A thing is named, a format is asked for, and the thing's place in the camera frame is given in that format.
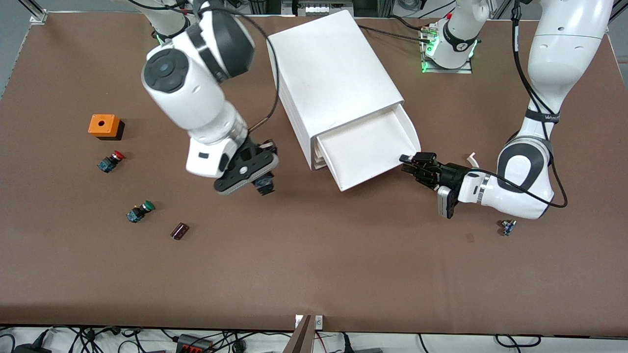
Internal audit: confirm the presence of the white drawer cabinet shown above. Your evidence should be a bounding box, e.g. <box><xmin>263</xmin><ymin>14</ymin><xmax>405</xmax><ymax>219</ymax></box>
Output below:
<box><xmin>266</xmin><ymin>10</ymin><xmax>407</xmax><ymax>171</ymax></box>

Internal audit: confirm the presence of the red push button switch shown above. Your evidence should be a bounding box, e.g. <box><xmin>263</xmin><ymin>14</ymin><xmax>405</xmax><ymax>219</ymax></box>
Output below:
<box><xmin>97</xmin><ymin>151</ymin><xmax>125</xmax><ymax>173</ymax></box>

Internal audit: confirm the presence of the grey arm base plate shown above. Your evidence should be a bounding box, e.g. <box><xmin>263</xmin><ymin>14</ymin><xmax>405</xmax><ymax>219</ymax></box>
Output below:
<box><xmin>420</xmin><ymin>22</ymin><xmax>474</xmax><ymax>74</ymax></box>

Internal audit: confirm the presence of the orange button enclosure box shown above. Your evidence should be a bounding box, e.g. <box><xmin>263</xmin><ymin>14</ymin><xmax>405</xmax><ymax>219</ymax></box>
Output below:
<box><xmin>88</xmin><ymin>114</ymin><xmax>125</xmax><ymax>141</ymax></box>

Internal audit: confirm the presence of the aluminium frame post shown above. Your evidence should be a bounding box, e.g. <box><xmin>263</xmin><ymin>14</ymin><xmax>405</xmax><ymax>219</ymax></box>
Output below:
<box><xmin>20</xmin><ymin>0</ymin><xmax>49</xmax><ymax>24</ymax></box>

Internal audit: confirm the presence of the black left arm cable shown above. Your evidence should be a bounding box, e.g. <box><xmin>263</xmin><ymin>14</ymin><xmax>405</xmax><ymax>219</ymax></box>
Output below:
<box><xmin>471</xmin><ymin>0</ymin><xmax>569</xmax><ymax>209</ymax></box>

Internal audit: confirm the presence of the wooden board piece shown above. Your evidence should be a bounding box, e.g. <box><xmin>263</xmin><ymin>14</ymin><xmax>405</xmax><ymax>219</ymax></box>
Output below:
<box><xmin>284</xmin><ymin>315</ymin><xmax>315</xmax><ymax>353</ymax></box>

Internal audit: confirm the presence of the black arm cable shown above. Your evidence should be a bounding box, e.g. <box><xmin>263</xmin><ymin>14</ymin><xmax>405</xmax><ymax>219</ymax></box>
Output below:
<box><xmin>125</xmin><ymin>0</ymin><xmax>280</xmax><ymax>134</ymax></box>
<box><xmin>471</xmin><ymin>0</ymin><xmax>569</xmax><ymax>209</ymax></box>

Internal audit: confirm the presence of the black cable to base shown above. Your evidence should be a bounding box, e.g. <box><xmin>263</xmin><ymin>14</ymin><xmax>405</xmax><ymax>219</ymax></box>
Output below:
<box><xmin>358</xmin><ymin>15</ymin><xmax>432</xmax><ymax>45</ymax></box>

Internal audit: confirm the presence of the black orange power adapter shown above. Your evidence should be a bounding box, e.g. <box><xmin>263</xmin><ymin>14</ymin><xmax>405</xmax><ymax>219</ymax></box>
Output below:
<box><xmin>177</xmin><ymin>333</ymin><xmax>214</xmax><ymax>352</ymax></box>

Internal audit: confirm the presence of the black floor cable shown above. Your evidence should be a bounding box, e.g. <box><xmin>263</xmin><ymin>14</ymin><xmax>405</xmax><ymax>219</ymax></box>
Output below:
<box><xmin>495</xmin><ymin>334</ymin><xmax>543</xmax><ymax>348</ymax></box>

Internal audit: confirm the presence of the white power strip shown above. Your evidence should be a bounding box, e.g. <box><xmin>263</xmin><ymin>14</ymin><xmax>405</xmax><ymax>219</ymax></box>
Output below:
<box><xmin>282</xmin><ymin>0</ymin><xmax>354</xmax><ymax>16</ymax></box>

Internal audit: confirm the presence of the white drawer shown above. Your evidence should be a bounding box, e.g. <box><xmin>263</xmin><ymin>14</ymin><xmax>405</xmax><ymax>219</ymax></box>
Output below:
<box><xmin>314</xmin><ymin>104</ymin><xmax>421</xmax><ymax>192</ymax></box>

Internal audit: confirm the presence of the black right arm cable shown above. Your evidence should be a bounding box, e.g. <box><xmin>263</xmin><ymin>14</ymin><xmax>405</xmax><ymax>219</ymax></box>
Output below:
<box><xmin>125</xmin><ymin>0</ymin><xmax>280</xmax><ymax>134</ymax></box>

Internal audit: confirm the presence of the green push button switch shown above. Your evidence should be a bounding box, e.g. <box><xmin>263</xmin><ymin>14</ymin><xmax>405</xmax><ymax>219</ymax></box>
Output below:
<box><xmin>127</xmin><ymin>201</ymin><xmax>156</xmax><ymax>224</ymax></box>

